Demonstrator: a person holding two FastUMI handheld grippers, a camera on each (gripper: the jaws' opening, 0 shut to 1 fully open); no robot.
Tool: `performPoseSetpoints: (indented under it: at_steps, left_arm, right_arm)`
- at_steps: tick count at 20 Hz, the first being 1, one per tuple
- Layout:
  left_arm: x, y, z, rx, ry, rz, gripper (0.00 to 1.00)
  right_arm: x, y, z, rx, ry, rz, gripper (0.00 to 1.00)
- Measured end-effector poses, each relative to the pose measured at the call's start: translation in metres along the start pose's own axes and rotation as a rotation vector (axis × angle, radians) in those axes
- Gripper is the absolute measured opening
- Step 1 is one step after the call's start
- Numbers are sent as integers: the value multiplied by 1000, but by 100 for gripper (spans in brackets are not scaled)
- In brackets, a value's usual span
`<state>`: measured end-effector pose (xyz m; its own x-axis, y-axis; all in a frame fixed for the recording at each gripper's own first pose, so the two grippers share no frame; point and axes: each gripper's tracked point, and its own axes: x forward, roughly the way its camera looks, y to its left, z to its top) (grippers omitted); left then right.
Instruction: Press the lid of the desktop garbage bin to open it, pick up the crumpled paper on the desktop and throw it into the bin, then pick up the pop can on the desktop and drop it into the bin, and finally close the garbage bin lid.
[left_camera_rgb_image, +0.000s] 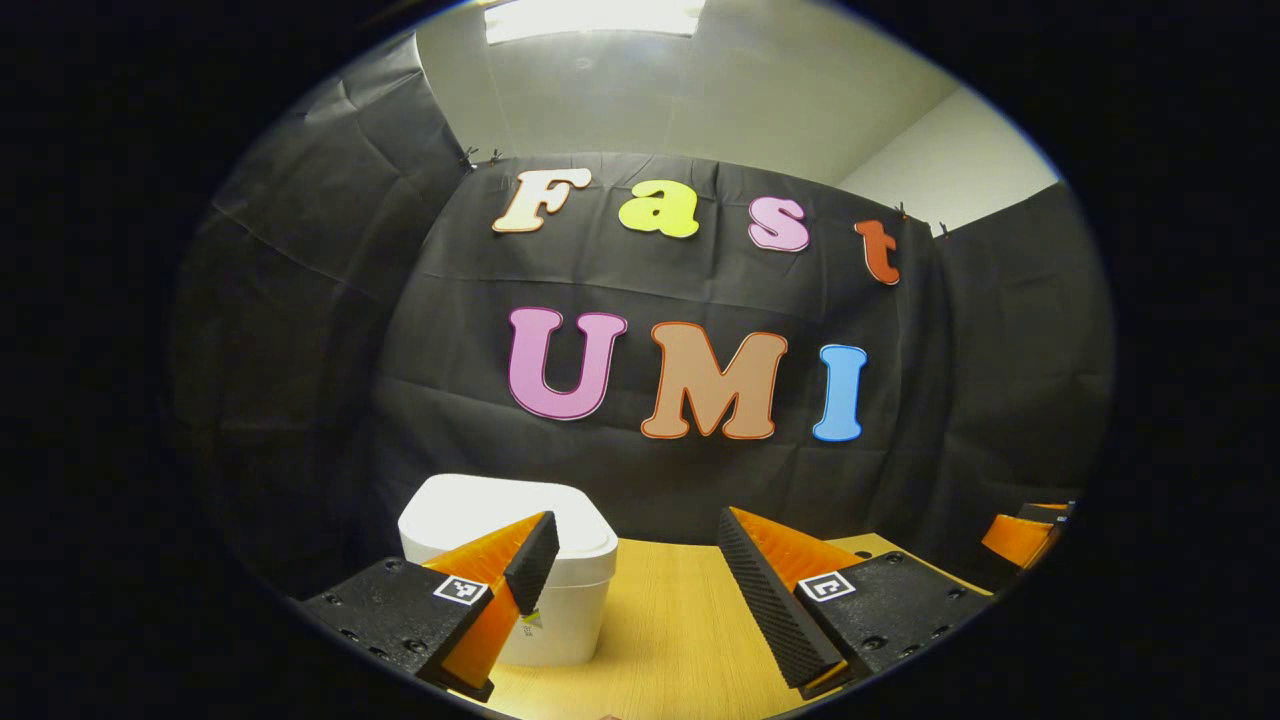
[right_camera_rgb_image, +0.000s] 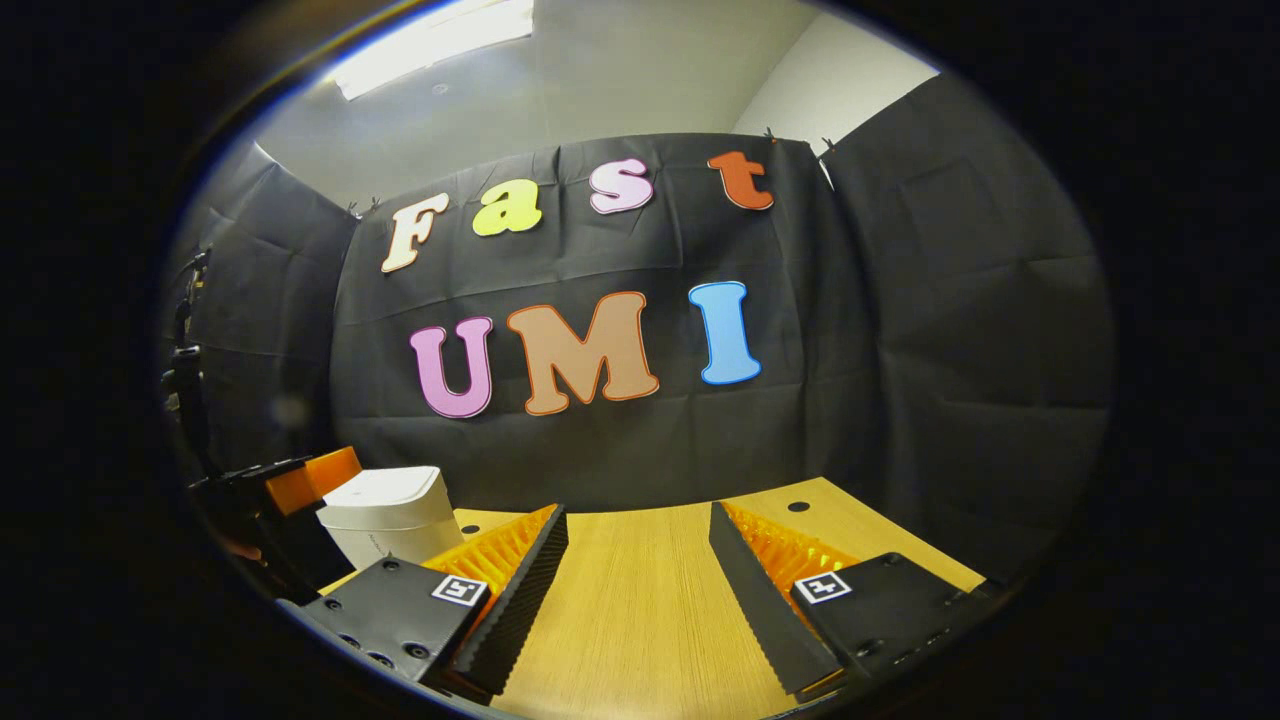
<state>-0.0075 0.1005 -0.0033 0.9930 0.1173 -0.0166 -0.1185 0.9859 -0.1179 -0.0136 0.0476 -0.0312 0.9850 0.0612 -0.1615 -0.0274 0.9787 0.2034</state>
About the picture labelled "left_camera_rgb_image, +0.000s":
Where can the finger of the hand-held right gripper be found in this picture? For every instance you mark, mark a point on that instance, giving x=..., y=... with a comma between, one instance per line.
x=1050, y=512
x=1015, y=540

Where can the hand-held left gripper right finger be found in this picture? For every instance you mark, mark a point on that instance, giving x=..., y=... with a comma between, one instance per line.
x=765, y=600

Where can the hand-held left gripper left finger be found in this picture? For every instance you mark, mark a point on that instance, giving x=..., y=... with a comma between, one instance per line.
x=530, y=565

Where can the white desktop garbage bin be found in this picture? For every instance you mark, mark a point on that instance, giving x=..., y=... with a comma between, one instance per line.
x=470, y=510

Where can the black backdrop cloth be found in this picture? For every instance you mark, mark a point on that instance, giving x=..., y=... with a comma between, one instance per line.
x=950, y=400

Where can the ceiling light panel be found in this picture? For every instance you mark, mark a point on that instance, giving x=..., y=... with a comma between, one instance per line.
x=595, y=18

